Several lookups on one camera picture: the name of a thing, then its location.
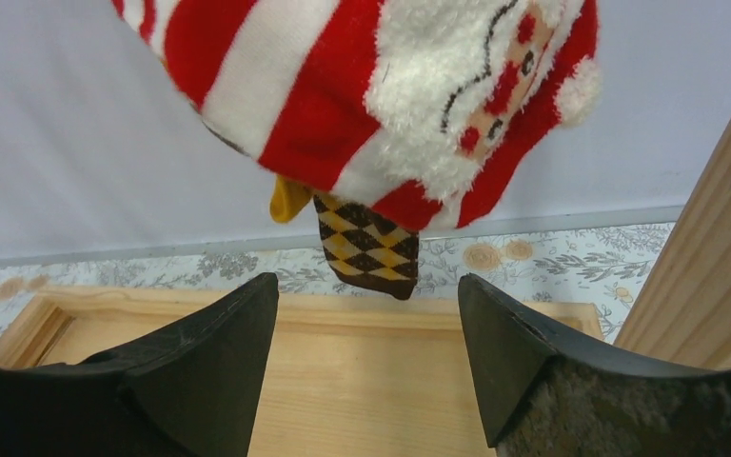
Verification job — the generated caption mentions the wooden hanging rack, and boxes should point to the wooden hanging rack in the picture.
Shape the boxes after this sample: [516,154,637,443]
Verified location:
[0,50,731,457]

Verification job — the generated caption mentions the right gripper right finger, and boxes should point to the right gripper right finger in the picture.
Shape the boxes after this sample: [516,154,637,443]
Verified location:
[458,274,731,456]

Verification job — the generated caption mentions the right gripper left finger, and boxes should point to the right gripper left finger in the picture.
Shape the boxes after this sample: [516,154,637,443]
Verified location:
[0,273,279,456]

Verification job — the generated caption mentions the mustard yellow sock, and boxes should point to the mustard yellow sock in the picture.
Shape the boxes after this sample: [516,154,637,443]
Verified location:
[269,175,313,224]

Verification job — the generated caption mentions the floral table mat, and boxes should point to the floral table mat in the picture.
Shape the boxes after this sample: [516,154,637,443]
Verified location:
[0,223,673,341]

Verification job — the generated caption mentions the red white striped sock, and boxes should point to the red white striped sock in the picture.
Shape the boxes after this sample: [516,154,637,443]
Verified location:
[113,1,602,231]

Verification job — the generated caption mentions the brown yellow argyle sock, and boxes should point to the brown yellow argyle sock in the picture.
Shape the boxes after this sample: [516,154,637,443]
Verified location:
[313,194,420,301]

